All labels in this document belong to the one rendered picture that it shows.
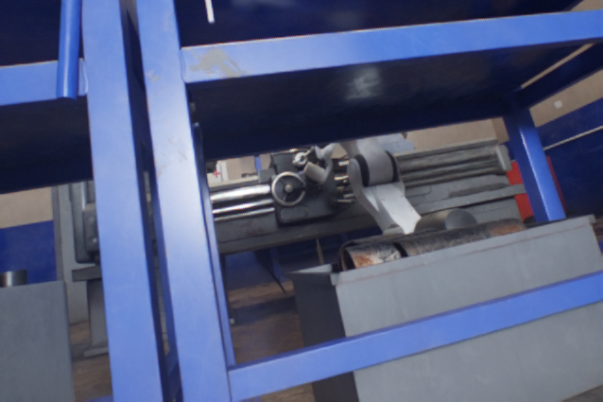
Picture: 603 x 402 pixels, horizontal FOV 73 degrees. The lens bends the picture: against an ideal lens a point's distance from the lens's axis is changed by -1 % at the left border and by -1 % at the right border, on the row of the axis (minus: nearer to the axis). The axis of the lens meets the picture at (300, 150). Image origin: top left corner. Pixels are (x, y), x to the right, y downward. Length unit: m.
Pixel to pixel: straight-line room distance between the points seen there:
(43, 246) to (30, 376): 5.50
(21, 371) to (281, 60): 0.66
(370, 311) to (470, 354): 0.18
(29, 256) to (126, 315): 5.80
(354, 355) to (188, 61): 0.50
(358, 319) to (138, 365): 0.32
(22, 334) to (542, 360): 0.87
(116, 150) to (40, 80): 0.16
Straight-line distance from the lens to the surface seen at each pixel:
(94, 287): 2.68
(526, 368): 0.85
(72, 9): 0.74
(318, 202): 2.56
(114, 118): 0.67
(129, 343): 0.63
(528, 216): 4.94
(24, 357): 0.88
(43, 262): 6.34
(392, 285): 0.71
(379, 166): 1.66
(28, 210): 6.49
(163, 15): 0.74
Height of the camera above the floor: 0.32
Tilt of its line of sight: 13 degrees up
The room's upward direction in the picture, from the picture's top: 12 degrees counter-clockwise
